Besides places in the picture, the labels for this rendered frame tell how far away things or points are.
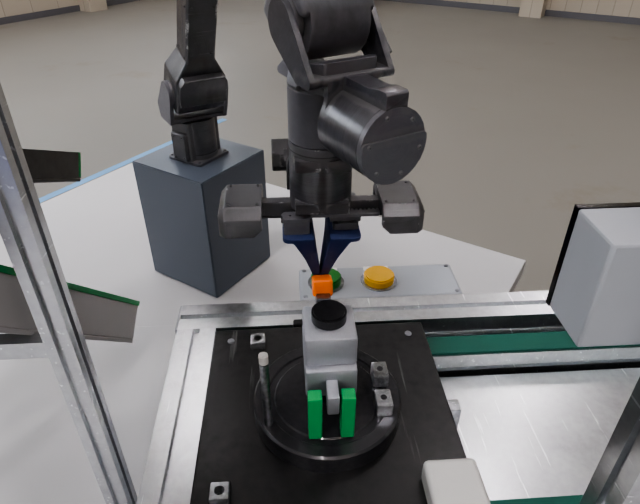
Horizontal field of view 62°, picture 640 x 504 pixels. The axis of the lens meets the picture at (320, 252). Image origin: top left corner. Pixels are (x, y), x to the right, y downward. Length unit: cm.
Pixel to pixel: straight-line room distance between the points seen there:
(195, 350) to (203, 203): 22
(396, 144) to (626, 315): 18
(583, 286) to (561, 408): 35
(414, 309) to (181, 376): 29
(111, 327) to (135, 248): 46
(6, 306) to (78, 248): 63
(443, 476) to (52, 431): 46
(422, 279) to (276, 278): 27
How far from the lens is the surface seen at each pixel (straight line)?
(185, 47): 72
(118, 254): 100
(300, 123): 44
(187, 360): 62
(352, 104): 39
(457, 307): 69
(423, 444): 52
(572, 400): 68
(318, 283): 52
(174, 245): 86
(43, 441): 73
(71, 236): 109
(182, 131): 79
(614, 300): 32
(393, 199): 49
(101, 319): 54
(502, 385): 66
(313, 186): 46
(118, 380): 76
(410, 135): 39
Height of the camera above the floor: 138
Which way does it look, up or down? 34 degrees down
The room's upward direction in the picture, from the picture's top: straight up
